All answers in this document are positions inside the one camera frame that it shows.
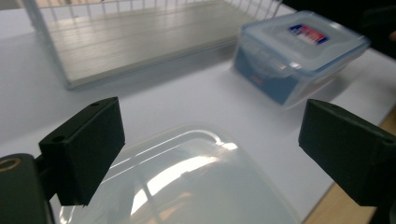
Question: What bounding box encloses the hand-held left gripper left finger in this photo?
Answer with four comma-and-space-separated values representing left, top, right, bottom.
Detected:
38, 96, 126, 207

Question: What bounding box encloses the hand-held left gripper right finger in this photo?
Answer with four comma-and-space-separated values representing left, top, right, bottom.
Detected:
298, 98, 396, 207

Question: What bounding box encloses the blue-lidded clear food container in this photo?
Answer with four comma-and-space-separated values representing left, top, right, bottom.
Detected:
233, 9, 372, 110

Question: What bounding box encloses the translucent white plastic container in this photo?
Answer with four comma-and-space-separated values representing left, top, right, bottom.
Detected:
58, 124, 302, 224

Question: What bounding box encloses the white wire shelf rack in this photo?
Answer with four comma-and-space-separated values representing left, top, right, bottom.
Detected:
21, 0, 283, 91

